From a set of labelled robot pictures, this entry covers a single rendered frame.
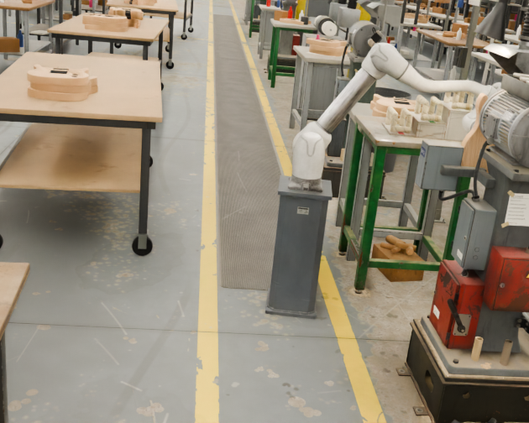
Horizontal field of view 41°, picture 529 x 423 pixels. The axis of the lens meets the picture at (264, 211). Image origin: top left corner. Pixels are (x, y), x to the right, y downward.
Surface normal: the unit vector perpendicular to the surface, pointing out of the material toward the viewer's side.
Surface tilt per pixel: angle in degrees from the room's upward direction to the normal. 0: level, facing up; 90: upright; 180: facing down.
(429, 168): 90
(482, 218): 90
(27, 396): 0
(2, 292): 0
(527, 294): 90
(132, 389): 0
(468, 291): 90
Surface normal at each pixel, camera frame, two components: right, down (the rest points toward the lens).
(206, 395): 0.09, -0.94
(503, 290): 0.07, 0.35
